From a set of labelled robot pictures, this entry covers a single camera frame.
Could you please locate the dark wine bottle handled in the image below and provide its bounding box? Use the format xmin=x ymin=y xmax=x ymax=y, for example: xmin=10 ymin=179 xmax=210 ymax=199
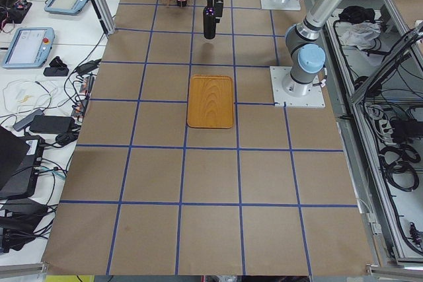
xmin=203 ymin=7 xmax=216 ymax=40

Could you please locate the wooden tray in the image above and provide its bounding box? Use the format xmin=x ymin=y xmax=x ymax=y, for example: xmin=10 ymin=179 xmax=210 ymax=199
xmin=186 ymin=75 xmax=234 ymax=129

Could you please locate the teach pendant far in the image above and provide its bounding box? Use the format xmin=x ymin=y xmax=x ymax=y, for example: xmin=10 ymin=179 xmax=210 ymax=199
xmin=44 ymin=0 xmax=89 ymax=16

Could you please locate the teach pendant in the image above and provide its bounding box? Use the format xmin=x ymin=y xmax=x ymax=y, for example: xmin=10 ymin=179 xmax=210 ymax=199
xmin=2 ymin=27 xmax=55 ymax=69
xmin=44 ymin=0 xmax=89 ymax=16

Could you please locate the teach pendant near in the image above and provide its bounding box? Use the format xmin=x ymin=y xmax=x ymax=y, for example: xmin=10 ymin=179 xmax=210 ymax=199
xmin=2 ymin=27 xmax=55 ymax=69

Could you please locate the black laptop power brick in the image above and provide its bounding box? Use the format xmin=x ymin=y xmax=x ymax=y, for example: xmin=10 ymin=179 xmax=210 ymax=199
xmin=29 ymin=115 xmax=75 ymax=134

